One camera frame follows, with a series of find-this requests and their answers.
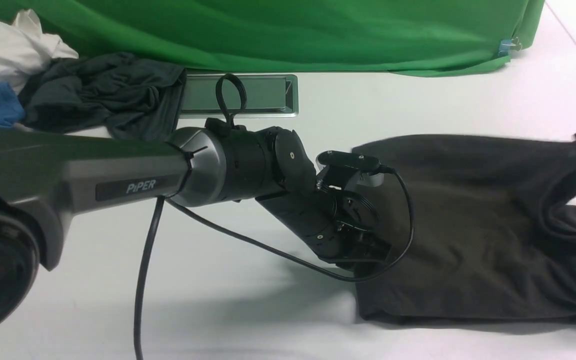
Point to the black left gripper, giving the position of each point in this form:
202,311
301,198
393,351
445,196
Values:
339,226

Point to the dark gray long-sleeved shirt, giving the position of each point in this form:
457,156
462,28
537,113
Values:
494,231

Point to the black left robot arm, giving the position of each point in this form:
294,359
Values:
47,179

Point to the dark teal crumpled shirt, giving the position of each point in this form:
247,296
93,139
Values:
134,98

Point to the green backdrop cloth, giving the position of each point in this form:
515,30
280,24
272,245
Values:
424,38

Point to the blue binder clip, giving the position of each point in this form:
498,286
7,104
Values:
507,46

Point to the white cloth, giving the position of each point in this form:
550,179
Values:
26,50

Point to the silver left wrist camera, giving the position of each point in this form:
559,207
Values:
344,171

